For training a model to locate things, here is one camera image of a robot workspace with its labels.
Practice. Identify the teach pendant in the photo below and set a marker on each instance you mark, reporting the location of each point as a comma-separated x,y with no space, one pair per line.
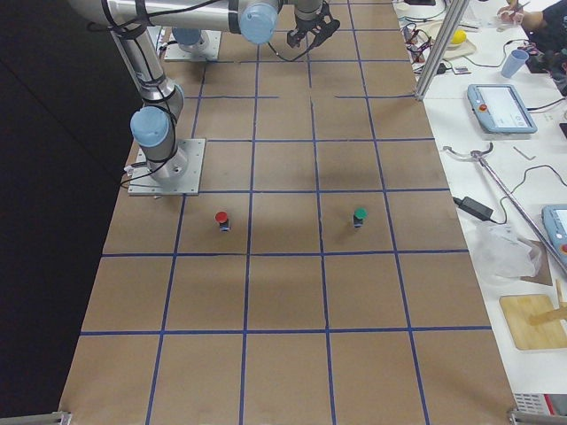
499,109
554,221

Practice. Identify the left corner metal bracket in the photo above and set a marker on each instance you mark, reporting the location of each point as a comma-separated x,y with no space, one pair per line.
54,418

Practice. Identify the red push button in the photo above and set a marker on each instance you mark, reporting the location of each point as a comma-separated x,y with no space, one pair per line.
222,219

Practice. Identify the corner metal bracket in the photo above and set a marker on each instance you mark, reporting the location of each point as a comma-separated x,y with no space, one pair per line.
54,418
522,418

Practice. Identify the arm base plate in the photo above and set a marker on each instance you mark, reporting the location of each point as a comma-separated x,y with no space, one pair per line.
180,175
204,51

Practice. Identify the clear plastic bag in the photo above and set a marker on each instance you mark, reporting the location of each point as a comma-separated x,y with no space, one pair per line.
499,251

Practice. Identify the blue plastic cup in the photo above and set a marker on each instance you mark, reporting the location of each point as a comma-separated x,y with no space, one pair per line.
514,61

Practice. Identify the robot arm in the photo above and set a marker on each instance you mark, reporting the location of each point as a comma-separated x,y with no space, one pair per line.
190,39
154,125

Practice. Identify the green push button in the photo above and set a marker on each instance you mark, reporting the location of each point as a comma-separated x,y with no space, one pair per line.
359,216

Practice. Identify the person's hand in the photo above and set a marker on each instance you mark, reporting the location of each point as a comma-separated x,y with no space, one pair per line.
512,14

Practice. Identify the black power adapter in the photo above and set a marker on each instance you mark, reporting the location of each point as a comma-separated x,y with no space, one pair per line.
474,208

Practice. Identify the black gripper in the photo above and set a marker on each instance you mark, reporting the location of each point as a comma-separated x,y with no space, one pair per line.
305,26

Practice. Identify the aluminium side post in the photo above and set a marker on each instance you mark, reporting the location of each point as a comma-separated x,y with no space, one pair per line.
450,23

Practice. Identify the metal walking cane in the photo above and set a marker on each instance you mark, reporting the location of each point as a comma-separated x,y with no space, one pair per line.
480,157

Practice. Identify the wooden cutting board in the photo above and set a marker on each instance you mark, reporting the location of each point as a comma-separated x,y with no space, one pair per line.
534,323

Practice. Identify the right corner metal bracket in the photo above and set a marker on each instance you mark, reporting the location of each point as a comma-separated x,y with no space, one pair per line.
522,418

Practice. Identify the yellow ball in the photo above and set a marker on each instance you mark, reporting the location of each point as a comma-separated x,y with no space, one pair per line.
458,38

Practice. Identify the beige tray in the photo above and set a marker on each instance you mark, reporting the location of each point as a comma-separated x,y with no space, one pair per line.
432,30

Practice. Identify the lower teach pendant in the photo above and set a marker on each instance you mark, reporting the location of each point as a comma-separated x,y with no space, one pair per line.
554,221

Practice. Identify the upper teach pendant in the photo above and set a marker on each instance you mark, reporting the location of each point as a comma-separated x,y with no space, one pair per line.
499,109

